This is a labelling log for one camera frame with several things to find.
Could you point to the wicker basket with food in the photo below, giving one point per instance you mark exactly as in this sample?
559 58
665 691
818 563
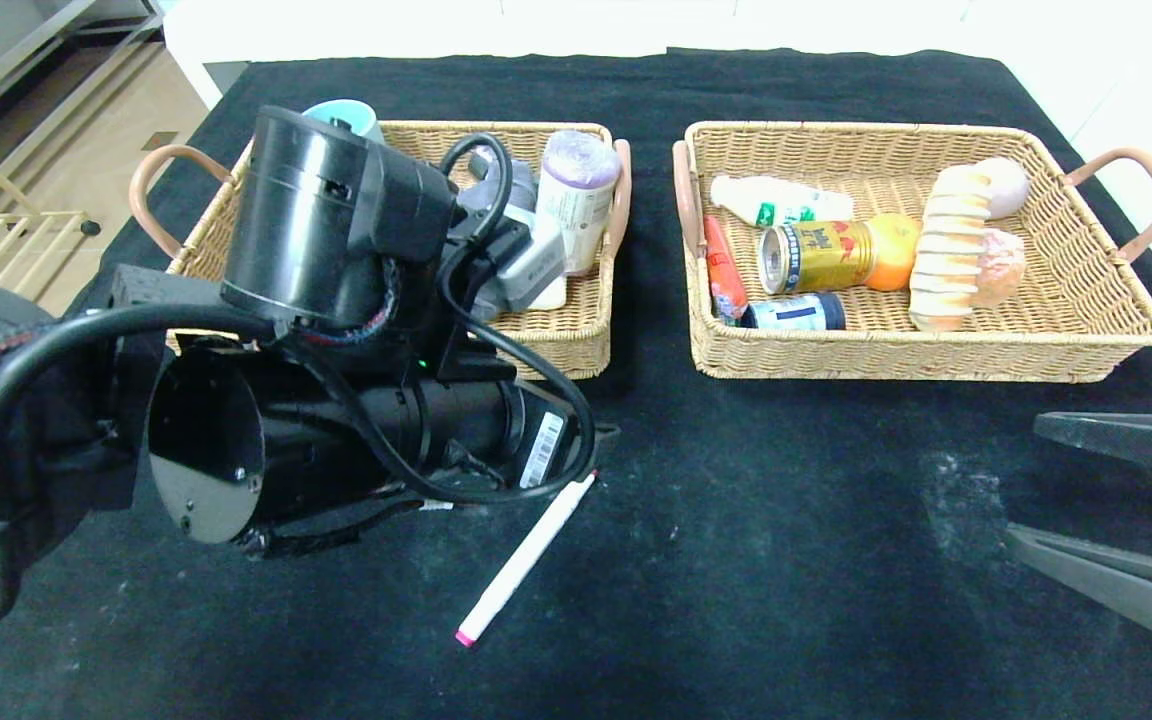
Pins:
1066 290

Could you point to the dark blue small jar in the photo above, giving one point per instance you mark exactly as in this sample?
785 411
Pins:
796 312

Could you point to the white marker pen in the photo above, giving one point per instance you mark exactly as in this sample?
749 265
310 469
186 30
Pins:
526 555

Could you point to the gold drink can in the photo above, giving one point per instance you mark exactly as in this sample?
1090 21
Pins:
826 258

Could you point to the grey towel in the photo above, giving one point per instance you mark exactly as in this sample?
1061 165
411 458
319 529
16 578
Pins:
521 188

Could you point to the striped bread loaf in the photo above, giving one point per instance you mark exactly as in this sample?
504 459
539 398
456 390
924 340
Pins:
948 250

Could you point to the white milk drink bottle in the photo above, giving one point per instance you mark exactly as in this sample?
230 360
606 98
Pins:
776 200

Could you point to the purple trash bag roll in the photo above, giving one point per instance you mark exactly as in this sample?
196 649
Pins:
576 200

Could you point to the light wooden rack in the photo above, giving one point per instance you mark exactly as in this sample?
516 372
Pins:
36 216

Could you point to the orange sausage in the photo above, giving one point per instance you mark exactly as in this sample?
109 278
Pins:
724 270

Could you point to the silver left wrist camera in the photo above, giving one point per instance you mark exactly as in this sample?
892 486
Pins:
526 268

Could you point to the brown round bun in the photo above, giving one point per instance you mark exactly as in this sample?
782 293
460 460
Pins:
1004 268

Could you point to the pale pink egg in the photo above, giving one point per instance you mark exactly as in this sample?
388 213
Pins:
1008 188

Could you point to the wicker basket with daily items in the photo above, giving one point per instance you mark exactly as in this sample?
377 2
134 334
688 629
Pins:
556 340

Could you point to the white soap bar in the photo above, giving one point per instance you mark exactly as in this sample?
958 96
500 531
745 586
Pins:
551 293

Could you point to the light blue mug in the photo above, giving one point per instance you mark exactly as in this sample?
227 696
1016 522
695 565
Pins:
346 112

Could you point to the orange fruit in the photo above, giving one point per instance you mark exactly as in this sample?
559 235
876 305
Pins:
898 255

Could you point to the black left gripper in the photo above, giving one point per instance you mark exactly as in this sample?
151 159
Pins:
548 449

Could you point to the white table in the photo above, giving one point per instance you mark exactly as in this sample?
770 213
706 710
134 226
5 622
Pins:
386 30

